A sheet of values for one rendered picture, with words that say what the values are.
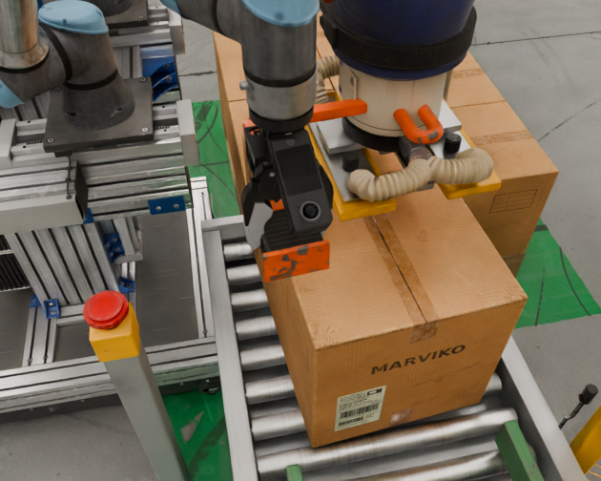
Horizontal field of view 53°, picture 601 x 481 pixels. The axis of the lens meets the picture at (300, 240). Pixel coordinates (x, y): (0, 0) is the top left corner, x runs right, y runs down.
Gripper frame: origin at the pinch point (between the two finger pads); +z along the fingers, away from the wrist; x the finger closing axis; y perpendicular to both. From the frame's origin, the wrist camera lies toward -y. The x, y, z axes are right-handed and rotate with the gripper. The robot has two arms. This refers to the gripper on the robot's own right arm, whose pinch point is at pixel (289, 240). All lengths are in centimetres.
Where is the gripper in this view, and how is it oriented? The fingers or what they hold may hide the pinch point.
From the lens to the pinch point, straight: 78.1
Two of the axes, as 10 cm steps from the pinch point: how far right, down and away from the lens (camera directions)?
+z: 0.0, 6.8, 7.4
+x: -9.6, 2.0, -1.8
